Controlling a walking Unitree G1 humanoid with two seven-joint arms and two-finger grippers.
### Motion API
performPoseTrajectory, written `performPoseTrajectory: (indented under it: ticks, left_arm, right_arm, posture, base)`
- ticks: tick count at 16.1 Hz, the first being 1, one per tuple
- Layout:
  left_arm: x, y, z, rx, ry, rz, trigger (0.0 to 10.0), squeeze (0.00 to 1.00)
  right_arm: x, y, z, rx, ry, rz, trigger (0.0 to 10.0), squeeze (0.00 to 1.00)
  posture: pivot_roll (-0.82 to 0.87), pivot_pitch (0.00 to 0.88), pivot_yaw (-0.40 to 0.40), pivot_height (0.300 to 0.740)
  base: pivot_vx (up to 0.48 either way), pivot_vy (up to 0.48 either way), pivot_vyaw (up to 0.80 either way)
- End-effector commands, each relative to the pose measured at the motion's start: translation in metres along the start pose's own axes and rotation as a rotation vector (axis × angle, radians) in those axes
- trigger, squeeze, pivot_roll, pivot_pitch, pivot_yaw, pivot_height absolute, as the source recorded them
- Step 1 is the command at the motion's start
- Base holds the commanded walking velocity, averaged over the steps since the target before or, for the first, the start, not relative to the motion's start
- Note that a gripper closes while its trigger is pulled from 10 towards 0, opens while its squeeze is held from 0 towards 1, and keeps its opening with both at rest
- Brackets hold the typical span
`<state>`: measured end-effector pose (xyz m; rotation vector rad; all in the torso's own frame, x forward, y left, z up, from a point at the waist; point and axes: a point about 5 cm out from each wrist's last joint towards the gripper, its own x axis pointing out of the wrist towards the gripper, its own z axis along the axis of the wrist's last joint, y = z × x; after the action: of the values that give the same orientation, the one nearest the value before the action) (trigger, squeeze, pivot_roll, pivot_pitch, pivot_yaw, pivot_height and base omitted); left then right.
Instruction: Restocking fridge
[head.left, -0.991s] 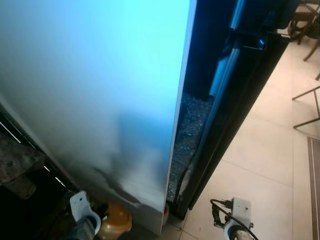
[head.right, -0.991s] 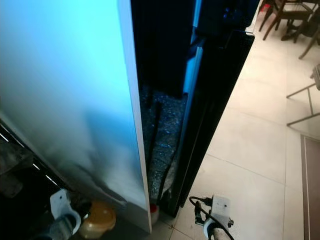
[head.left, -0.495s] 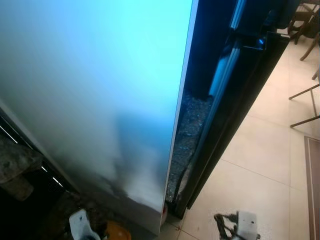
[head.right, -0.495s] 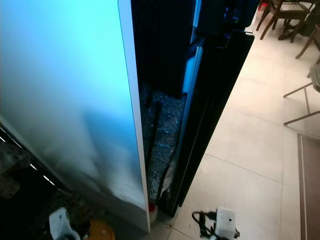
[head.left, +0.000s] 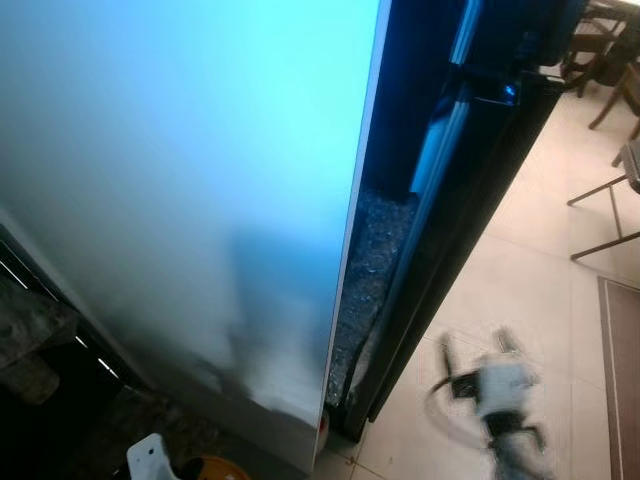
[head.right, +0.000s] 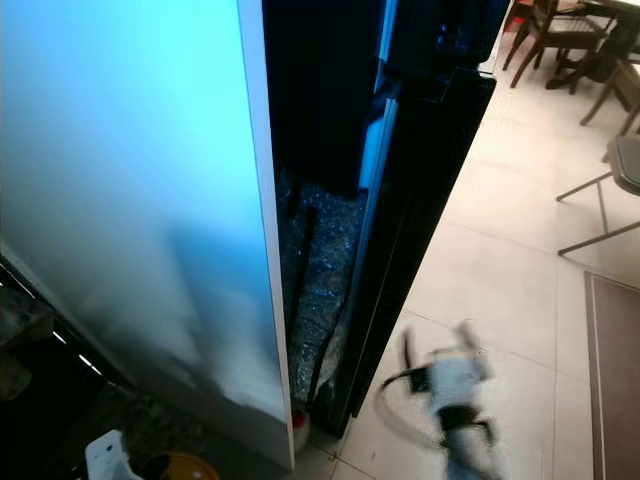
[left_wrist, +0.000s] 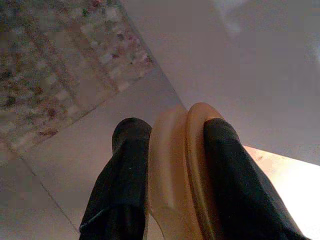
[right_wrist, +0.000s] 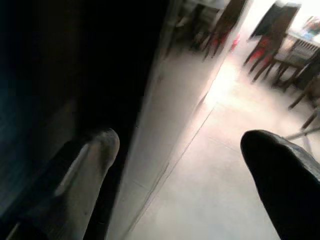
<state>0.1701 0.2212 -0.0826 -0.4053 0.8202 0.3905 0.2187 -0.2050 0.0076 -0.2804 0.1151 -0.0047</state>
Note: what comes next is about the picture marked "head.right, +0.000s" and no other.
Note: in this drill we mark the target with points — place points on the brown floor rug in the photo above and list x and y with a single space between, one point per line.
615 380

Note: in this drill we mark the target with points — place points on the wooden dining table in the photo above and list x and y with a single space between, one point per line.
610 30

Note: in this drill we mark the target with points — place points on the metal frame stool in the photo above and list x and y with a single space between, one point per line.
625 165

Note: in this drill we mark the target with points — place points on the orange round container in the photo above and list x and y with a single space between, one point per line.
185 468

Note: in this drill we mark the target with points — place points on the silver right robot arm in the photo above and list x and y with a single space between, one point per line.
470 450

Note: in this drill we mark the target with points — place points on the white red-capped bottle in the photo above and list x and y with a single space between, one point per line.
299 428

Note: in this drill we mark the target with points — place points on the dark wooden chair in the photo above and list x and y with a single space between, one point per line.
622 90
555 30

